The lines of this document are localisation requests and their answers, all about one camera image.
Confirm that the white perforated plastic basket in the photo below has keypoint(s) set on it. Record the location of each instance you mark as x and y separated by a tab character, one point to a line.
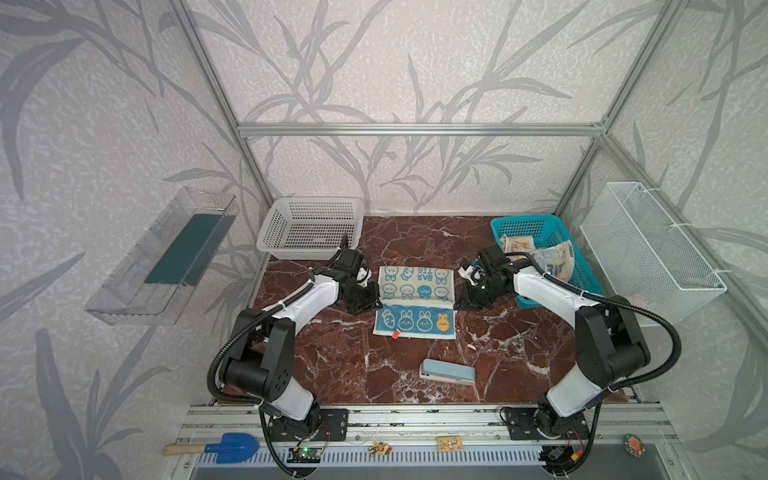
311	228

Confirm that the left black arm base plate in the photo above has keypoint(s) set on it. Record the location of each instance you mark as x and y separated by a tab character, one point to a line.
323	424

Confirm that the aluminium horizontal frame bar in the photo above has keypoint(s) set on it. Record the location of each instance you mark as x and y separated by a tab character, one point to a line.
252	130

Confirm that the teal perforated plastic basket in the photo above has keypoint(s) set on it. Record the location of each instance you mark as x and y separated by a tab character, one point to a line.
547	232

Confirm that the blue toy shovel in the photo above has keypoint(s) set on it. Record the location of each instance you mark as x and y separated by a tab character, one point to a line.
232	448

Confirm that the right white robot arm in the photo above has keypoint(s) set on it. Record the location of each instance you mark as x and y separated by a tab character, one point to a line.
610	346

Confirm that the right controller board with wires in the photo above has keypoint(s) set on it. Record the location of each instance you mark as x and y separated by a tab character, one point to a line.
561	461

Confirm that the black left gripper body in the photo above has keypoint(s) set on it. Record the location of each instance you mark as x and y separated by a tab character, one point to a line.
365	298

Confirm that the blue bunny pattern towel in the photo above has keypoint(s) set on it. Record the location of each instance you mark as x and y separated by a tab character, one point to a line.
417	303

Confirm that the light blue stapler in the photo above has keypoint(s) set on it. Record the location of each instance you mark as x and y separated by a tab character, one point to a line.
447	372

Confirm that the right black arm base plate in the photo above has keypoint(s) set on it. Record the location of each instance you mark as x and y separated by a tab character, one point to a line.
528	423

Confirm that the white wire mesh basket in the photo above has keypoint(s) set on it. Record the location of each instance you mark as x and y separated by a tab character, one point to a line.
641	249

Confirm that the pink object in wire basket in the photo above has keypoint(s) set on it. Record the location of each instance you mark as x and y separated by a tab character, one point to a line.
638	300

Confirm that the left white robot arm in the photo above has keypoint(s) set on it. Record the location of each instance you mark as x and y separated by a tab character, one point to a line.
255	366

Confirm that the round orange circuit board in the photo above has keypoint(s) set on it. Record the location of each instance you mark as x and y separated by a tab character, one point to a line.
634	446

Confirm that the orange rabbit print towel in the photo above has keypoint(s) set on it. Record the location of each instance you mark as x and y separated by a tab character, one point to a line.
517	244

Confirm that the green microcontroller board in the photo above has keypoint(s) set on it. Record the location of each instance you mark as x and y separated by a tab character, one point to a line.
304	455

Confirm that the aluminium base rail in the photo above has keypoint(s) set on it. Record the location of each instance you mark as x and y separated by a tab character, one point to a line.
412	424

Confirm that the blue rabbit print towel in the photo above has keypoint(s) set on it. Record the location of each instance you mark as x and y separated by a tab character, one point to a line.
558	258

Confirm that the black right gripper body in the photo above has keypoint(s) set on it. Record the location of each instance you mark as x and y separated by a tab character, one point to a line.
468	295

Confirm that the small yellow circuit board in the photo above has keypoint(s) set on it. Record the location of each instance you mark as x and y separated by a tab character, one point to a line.
449	444

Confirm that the clear plastic wall tray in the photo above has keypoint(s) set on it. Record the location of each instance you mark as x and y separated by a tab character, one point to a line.
153	284

